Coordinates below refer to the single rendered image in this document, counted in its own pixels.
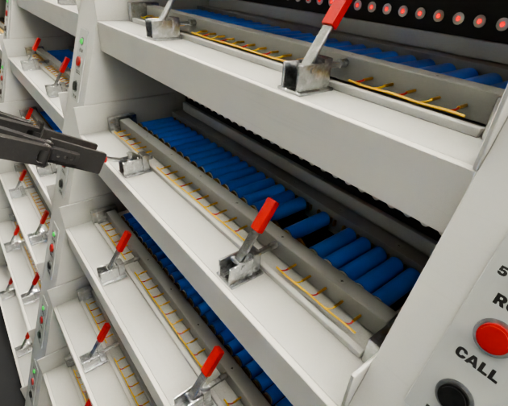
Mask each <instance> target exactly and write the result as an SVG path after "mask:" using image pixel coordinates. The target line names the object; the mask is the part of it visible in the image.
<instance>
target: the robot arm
mask: <svg viewBox="0 0 508 406"><path fill-rule="evenodd" d="M44 124H45V123H44V122H41V121H39V120H38V122H37V124H36V125H34V122H33V121H31V120H29V119H24V118H20V117H17V116H14V115H12V114H8V113H4V112H2V111H0V159H3V160H10V161H15V162H20V163H24V164H32V165H36V166H39V167H41V168H45V167H46V164H47V162H48V163H51V164H58V165H61V166H65V167H69V168H76V169H79V170H82V171H87V172H92V173H97V174H99V173H100V171H101V170H102V166H103V164H104V162H105V159H106V156H107V154H106V153H105V152H103V151H98V150H97V148H98V145H97V144H96V143H93V142H90V141H87V140H84V139H79V138H77V137H73V136H71V135H66V134H63V133H60V132H57V131H54V130H49V129H46V128H44Z"/></svg>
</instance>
